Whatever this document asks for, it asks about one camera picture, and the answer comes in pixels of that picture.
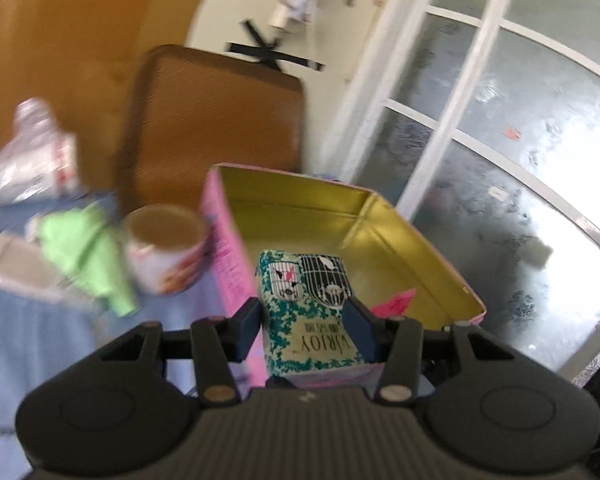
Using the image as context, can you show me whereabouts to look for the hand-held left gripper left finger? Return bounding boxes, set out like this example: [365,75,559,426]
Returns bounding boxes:
[97,297,266,407]

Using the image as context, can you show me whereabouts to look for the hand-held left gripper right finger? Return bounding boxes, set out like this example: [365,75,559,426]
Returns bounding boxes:
[341,296,516,407]

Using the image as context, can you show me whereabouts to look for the teal patterned tissue pack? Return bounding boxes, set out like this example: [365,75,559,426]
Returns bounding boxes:
[256,250,368,376]

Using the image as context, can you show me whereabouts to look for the pink tin box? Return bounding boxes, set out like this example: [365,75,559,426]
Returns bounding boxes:
[200,162,487,391]

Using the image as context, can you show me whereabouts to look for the pink fluffy cloth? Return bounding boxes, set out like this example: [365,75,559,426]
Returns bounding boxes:
[370,287,416,318]

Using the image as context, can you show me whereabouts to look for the round food can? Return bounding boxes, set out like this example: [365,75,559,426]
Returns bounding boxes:
[122,205,213,295]

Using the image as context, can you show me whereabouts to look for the green cloth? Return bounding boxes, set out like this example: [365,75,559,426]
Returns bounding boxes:
[35,205,138,318]

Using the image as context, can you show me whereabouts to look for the brown woven chair back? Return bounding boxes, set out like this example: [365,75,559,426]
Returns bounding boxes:
[115,44,308,216]

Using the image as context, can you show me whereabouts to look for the blue striped tablecloth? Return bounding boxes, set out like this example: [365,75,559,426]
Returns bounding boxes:
[0,190,271,480]

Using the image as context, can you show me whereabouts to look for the white tissue box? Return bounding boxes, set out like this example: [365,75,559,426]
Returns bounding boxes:
[0,232,96,306]

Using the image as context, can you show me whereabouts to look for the black tape cross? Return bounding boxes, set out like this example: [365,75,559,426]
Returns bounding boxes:
[226,19,327,73]

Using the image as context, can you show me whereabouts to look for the plastic bag of paper cups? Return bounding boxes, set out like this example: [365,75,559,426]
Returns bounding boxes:
[0,97,81,203]

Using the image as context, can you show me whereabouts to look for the white framed frosted glass door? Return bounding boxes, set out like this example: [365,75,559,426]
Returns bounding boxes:
[325,0,600,391]

